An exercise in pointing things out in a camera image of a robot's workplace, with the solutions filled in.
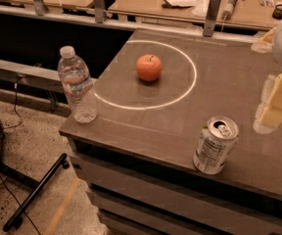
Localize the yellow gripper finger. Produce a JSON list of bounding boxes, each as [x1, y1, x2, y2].
[[251, 28, 275, 54], [253, 72, 282, 134]]

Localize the red apple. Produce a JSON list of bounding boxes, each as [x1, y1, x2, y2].
[[136, 54, 163, 82]]

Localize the clear plastic water bottle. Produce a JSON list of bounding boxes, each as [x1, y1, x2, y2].
[[58, 46, 97, 123]]

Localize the black tape roll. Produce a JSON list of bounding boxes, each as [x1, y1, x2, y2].
[[272, 4, 282, 20]]

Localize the wooden workbench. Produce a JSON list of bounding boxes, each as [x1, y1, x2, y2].
[[109, 0, 282, 30]]

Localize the caulk tube tool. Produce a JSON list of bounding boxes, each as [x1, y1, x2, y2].
[[221, 0, 238, 22]]

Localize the open aluminium soda can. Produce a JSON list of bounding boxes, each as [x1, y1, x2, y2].
[[193, 116, 239, 175]]

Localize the white paper sheets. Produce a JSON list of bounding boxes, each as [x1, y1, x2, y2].
[[164, 0, 210, 17]]

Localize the grey drawer cabinet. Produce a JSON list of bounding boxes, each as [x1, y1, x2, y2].
[[60, 31, 282, 235]]

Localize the black metal floor bar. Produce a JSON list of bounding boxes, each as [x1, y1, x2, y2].
[[3, 154, 70, 232]]

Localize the metal rail frame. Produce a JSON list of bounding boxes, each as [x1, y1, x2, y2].
[[0, 0, 259, 44]]

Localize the grey metal bracket post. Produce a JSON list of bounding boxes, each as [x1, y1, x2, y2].
[[203, 0, 221, 37]]

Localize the black floor cable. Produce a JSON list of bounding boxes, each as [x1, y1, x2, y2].
[[0, 78, 42, 235]]

